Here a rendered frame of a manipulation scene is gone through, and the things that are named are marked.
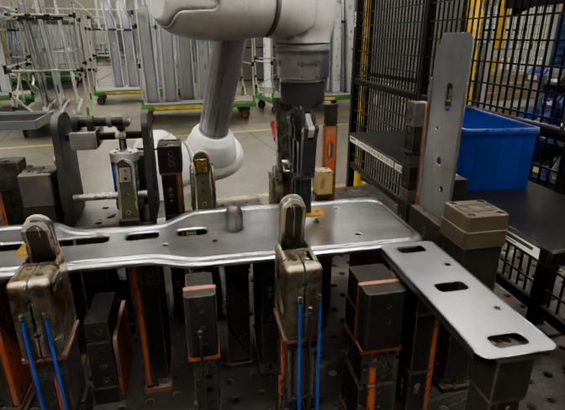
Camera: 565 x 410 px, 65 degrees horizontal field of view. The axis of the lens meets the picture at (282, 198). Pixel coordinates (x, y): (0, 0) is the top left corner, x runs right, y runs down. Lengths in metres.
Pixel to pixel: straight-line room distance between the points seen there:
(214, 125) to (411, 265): 0.95
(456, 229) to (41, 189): 0.78
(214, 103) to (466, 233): 0.92
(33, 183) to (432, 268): 0.76
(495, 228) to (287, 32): 0.46
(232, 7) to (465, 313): 0.51
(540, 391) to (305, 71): 0.74
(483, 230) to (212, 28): 0.53
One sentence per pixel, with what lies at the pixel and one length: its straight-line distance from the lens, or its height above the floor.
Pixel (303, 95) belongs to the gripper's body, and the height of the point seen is 1.24.
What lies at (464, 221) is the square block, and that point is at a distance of 0.78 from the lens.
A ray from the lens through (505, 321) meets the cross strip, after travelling 0.63.
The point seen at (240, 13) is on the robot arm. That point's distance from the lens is 0.66.
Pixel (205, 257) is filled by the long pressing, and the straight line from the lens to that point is 0.73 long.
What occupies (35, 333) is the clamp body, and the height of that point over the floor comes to 0.97.
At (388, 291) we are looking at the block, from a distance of 0.68.
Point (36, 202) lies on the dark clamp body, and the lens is 1.01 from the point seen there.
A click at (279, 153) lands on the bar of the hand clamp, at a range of 0.93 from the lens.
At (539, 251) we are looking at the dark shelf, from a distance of 0.80.
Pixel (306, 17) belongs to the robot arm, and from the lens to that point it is 0.72.
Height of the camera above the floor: 1.33
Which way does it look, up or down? 20 degrees down
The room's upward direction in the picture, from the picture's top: straight up
